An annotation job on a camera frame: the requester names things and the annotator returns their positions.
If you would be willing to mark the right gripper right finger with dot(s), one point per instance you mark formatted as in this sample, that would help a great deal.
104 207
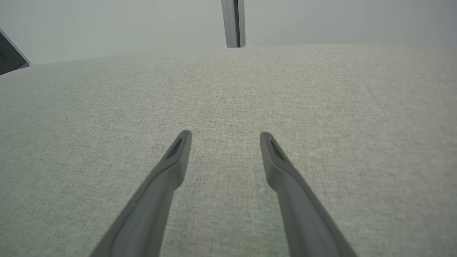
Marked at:
303 214

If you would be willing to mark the dark panel grey frame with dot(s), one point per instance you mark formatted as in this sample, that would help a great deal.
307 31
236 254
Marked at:
9 53

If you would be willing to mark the grey partition post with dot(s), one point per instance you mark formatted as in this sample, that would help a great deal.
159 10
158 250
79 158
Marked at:
232 21

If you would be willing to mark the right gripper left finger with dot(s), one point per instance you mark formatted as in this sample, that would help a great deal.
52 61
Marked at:
153 200

